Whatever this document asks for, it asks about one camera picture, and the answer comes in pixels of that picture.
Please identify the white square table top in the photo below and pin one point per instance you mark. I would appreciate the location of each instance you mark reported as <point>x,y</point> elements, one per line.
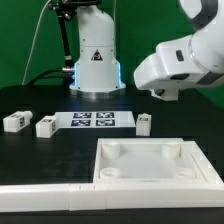
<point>145,160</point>

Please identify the white L-shaped fence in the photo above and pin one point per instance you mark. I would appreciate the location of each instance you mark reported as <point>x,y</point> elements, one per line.
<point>114,195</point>

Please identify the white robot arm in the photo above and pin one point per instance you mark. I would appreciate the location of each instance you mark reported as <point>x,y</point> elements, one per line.
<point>194,61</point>

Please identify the white sheet with markers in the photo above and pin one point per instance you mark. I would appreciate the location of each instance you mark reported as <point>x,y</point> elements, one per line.
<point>96,119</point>

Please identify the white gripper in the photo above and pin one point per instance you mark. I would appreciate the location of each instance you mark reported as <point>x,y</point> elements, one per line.
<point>168,70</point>

